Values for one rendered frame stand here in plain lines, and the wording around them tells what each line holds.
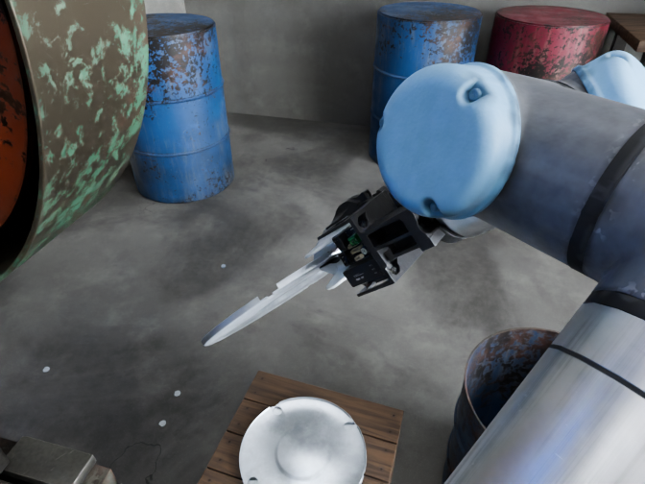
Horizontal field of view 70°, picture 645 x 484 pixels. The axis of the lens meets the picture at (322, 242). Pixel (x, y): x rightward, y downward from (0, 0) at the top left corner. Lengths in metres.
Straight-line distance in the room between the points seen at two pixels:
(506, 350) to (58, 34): 1.22
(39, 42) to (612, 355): 0.46
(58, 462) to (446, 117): 0.85
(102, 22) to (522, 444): 0.50
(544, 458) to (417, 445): 1.44
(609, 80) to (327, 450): 1.00
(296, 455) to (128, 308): 1.19
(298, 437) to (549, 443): 1.02
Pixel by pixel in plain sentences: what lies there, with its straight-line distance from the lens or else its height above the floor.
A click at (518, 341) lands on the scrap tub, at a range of 1.37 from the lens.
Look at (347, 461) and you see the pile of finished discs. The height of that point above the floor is 0.36.
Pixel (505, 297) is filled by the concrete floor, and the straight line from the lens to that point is 2.17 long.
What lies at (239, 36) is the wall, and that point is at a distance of 3.74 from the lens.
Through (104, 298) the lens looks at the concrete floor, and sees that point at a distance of 2.23.
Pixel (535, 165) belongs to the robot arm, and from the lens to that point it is 0.22.
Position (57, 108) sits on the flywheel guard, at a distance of 0.51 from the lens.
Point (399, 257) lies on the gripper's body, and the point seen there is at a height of 1.12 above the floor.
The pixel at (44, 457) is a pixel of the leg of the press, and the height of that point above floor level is 0.64.
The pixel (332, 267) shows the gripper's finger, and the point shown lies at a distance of 0.55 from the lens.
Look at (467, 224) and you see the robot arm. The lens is 0.37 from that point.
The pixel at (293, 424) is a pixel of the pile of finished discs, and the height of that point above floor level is 0.36.
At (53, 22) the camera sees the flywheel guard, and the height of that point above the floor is 1.30.
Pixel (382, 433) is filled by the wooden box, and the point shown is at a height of 0.35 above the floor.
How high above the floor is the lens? 1.38
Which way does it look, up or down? 36 degrees down
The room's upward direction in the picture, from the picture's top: straight up
